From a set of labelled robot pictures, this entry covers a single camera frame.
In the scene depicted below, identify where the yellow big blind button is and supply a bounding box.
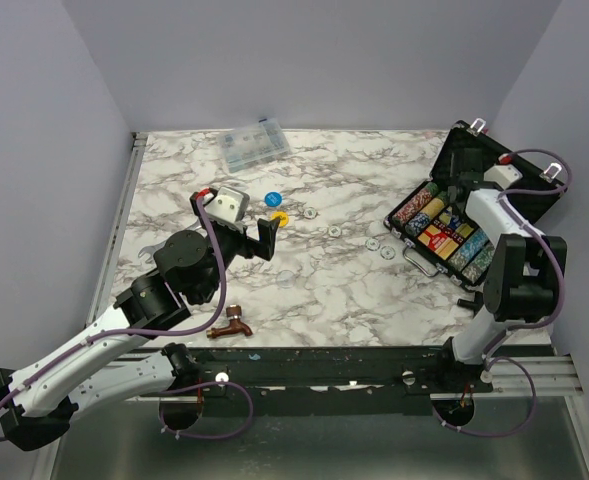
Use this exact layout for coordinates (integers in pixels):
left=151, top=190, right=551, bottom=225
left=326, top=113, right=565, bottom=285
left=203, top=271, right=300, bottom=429
left=271, top=211, right=289, bottom=228

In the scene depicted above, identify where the blue small blind button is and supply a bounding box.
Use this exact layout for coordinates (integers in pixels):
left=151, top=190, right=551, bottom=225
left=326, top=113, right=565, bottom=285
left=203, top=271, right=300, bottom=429
left=264, top=191, right=283, bottom=207

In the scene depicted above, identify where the blue playing card deck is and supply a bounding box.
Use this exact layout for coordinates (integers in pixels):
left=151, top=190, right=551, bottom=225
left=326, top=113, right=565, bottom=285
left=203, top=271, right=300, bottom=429
left=434, top=207, right=475, bottom=243

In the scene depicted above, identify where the red playing card deck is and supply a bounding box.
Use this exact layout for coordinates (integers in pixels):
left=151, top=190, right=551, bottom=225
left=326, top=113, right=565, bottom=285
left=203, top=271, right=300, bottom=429
left=418, top=225, right=464, bottom=260

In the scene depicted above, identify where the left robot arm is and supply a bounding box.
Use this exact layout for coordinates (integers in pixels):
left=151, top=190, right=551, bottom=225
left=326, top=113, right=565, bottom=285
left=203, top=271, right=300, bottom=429
left=0, top=214, right=279, bottom=451

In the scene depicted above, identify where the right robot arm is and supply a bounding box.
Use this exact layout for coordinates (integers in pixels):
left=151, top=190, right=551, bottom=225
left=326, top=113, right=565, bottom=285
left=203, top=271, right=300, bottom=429
left=433, top=149, right=573, bottom=392

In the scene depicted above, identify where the clear plastic disc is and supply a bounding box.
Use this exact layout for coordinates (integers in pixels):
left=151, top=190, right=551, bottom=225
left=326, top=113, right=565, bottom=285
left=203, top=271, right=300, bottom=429
left=276, top=270, right=296, bottom=289

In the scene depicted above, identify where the black poker chip case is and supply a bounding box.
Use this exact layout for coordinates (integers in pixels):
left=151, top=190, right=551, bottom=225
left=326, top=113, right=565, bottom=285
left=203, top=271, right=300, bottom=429
left=383, top=118, right=571, bottom=290

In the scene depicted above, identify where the brown faucet tap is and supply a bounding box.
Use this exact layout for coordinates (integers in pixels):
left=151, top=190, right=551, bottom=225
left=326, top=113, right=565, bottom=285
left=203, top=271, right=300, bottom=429
left=206, top=304, right=253, bottom=339

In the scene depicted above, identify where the silver wrench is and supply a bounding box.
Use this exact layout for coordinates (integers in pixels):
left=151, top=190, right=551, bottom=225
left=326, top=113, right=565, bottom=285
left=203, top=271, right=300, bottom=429
left=138, top=240, right=167, bottom=264

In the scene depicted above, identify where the clear plastic organizer box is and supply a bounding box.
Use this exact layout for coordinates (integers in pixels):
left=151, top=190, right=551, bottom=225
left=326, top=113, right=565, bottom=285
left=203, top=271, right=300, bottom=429
left=216, top=118, right=291, bottom=173

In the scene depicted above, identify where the black pipe fitting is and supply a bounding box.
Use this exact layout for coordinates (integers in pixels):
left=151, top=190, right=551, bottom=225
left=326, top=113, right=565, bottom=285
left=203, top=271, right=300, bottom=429
left=457, top=291, right=484, bottom=315

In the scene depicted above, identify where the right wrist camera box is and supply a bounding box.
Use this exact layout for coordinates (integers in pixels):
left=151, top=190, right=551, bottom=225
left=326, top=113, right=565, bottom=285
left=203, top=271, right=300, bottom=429
left=483, top=154, right=523, bottom=190

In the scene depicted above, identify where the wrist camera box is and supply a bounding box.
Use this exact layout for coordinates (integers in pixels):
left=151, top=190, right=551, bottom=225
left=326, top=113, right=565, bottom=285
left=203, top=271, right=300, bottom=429
left=190, top=186, right=250, bottom=228
left=483, top=154, right=523, bottom=190

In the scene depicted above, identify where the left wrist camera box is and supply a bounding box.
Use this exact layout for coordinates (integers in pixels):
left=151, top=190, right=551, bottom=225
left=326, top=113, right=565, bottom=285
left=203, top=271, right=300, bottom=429
left=190, top=186, right=250, bottom=228

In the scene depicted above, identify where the aluminium frame rail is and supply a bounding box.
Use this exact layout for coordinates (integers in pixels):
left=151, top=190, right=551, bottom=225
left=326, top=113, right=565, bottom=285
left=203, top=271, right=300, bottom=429
left=85, top=132, right=148, bottom=326

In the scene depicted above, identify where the black mounting rail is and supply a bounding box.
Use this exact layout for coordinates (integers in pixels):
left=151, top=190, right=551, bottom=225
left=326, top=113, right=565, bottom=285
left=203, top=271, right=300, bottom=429
left=165, top=346, right=492, bottom=417

